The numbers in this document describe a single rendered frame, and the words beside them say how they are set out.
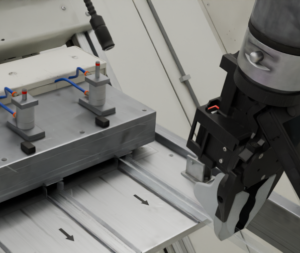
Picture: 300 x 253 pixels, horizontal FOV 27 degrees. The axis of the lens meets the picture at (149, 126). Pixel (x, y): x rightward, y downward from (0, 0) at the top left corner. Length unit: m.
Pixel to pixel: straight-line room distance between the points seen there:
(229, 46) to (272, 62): 1.26
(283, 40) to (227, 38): 1.27
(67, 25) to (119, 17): 2.04
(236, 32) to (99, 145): 1.05
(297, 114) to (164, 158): 0.29
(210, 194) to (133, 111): 0.20
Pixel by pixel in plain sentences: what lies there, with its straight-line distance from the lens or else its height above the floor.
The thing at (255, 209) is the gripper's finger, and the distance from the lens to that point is 0.71.
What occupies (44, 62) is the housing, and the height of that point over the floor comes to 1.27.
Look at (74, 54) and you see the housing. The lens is 0.97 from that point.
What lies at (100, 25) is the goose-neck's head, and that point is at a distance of 0.82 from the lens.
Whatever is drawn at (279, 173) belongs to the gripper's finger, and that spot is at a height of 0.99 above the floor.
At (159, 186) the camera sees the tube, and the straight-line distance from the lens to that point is 0.78.
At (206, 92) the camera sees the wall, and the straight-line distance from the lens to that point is 3.13.
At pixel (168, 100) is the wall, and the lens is 2.98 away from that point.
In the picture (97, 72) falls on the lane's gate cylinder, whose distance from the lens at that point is 0.82.
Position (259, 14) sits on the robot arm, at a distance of 0.57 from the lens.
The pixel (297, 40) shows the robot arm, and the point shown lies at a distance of 0.56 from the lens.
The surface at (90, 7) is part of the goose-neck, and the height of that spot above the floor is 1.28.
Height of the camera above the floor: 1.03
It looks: 5 degrees up
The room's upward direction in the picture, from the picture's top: 25 degrees counter-clockwise
